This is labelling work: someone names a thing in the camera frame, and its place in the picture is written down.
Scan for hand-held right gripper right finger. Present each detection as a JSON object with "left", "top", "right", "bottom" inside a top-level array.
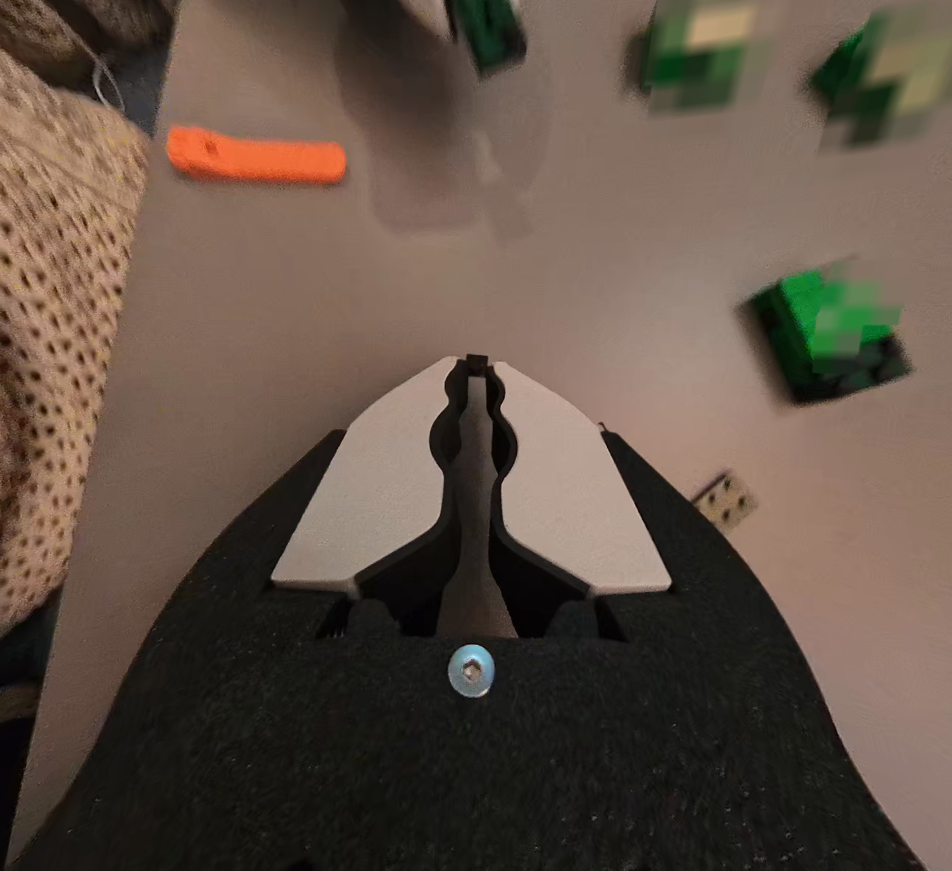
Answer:
[{"left": 489, "top": 360, "right": 672, "bottom": 597}]

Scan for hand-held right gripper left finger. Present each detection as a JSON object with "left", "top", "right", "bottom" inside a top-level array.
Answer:
[{"left": 271, "top": 356, "right": 465, "bottom": 598}]

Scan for dark green brick plate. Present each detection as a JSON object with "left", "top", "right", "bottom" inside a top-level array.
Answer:
[
  {"left": 692, "top": 469, "right": 760, "bottom": 533},
  {"left": 439, "top": 0, "right": 529, "bottom": 76}
]

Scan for small green brick assembly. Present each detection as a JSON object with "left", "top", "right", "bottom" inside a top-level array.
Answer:
[{"left": 747, "top": 269, "right": 914, "bottom": 407}]

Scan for green brick build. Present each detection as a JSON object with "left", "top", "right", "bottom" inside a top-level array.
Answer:
[{"left": 807, "top": 31, "right": 864, "bottom": 115}]

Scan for orange brick separator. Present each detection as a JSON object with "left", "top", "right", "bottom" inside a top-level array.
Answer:
[{"left": 165, "top": 125, "right": 348, "bottom": 186}]

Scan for person's dark trousers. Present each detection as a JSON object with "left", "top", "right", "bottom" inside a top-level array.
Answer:
[{"left": 0, "top": 46, "right": 176, "bottom": 813}]

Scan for white cord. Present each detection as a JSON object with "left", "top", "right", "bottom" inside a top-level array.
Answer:
[{"left": 89, "top": 53, "right": 127, "bottom": 115}]

